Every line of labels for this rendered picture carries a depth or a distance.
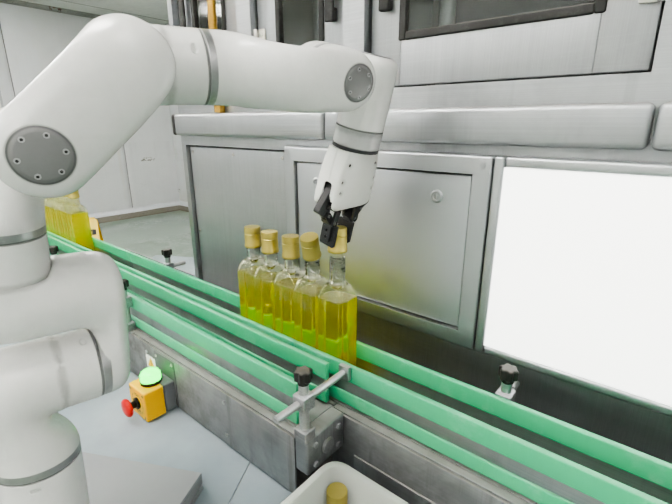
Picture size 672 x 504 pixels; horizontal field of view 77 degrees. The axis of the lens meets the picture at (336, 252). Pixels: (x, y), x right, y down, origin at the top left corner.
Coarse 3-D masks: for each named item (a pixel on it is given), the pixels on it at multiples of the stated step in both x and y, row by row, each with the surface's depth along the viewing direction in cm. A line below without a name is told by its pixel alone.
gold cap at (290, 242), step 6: (288, 234) 82; (294, 234) 82; (282, 240) 81; (288, 240) 80; (294, 240) 80; (282, 246) 81; (288, 246) 80; (294, 246) 80; (282, 252) 82; (288, 252) 80; (294, 252) 81; (288, 258) 81; (294, 258) 81
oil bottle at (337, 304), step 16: (336, 288) 74; (352, 288) 76; (320, 304) 76; (336, 304) 74; (352, 304) 76; (320, 320) 77; (336, 320) 75; (352, 320) 77; (320, 336) 78; (336, 336) 76; (352, 336) 78; (336, 352) 77; (352, 352) 80
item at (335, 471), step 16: (336, 464) 68; (320, 480) 66; (336, 480) 68; (352, 480) 66; (368, 480) 65; (288, 496) 62; (304, 496) 63; (320, 496) 67; (352, 496) 67; (368, 496) 65; (384, 496) 63
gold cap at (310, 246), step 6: (306, 234) 77; (312, 234) 76; (300, 240) 76; (306, 240) 75; (312, 240) 75; (318, 240) 76; (306, 246) 75; (312, 246) 75; (318, 246) 76; (306, 252) 76; (312, 252) 76; (318, 252) 77; (306, 258) 77; (312, 258) 77; (318, 258) 77
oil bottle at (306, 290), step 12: (300, 288) 78; (312, 288) 77; (300, 300) 79; (312, 300) 77; (300, 312) 80; (312, 312) 78; (300, 324) 81; (312, 324) 79; (300, 336) 82; (312, 336) 79
